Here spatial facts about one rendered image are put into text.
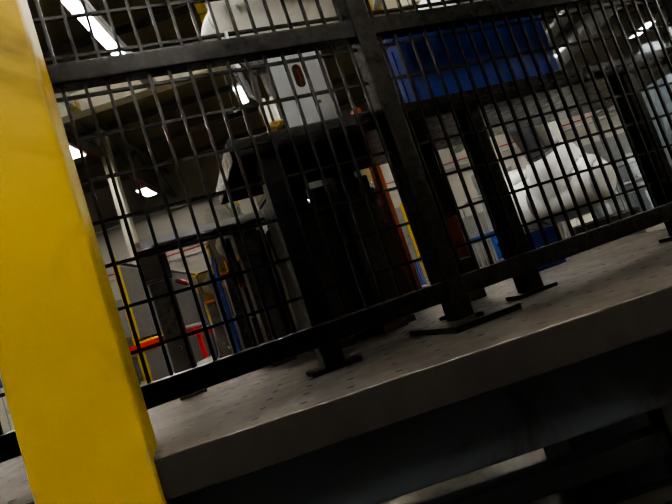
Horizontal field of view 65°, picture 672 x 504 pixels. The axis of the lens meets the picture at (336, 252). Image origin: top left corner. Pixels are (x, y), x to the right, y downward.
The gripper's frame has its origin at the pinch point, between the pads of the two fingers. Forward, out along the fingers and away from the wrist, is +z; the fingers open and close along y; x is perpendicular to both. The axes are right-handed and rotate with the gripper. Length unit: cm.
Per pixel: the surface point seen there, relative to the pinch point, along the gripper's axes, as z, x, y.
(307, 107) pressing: 13.4, 30.9, 1.9
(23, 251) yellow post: 38, 72, 49
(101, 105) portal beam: -203, -392, 40
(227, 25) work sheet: 11, 59, 20
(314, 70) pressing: 6.1, 31.0, -2.0
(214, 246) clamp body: 29.9, 1.1, 23.9
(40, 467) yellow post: 57, 71, 52
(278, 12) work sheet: 10, 59, 12
